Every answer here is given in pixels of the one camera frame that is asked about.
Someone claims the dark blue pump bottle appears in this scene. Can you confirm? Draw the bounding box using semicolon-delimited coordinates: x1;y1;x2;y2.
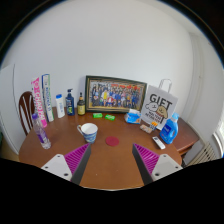
65;88;76;117

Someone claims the small orange-topped pack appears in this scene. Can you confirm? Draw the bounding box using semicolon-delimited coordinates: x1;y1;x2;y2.
149;120;159;131

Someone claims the white remote control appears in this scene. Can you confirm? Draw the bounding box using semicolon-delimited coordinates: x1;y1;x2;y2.
152;135;167;150

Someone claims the dark wooden chair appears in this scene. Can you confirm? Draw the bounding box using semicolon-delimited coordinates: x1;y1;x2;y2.
18;91;37;137

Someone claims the tall pink box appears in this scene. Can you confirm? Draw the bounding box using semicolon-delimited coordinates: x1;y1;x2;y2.
30;76;48;129

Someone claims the small beige snack packet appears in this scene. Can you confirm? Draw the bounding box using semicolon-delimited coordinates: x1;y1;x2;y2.
139;123;153;134

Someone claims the framed group photo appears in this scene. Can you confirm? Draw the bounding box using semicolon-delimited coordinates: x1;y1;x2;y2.
84;75;148;114

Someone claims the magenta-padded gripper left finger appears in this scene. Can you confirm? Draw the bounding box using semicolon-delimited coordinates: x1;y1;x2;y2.
40;142;92;186

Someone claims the clear purple-capped water bottle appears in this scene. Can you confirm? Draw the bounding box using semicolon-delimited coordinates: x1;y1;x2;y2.
31;113;52;150

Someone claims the white radiator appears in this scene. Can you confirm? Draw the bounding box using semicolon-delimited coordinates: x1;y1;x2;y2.
186;141;218;166

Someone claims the blue detergent bottle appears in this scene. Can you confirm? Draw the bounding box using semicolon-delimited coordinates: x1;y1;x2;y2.
159;112;180;145

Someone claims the brown pump bottle yellow label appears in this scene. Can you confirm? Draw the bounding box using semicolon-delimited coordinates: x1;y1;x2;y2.
76;92;87;116

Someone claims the white paper gift bag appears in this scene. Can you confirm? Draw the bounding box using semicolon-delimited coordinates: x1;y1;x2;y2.
140;78;179;131

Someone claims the tall green and white box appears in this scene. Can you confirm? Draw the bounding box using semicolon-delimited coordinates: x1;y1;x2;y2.
41;73;55;123

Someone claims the blue patterned white mug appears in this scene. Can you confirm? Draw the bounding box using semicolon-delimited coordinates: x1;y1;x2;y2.
76;122;99;144

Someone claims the white bottle with blue cap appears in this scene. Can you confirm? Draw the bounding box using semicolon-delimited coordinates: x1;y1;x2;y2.
55;93;66;119

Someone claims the flat round red coaster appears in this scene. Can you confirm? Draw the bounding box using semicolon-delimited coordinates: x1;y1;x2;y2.
105;135;120;147

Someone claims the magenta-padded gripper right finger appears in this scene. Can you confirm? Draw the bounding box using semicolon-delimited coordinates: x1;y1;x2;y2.
131;143;184;186

